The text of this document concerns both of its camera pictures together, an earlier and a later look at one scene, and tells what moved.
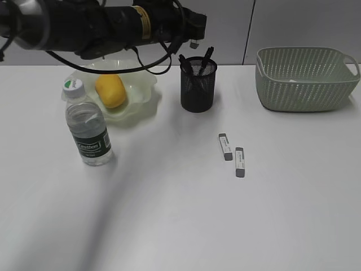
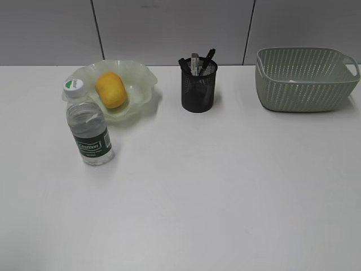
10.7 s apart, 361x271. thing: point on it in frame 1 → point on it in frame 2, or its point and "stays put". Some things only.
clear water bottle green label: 87,123 stays put
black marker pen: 185,66 stays put
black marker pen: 203,65 stays put
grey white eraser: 240,162 → 195,64
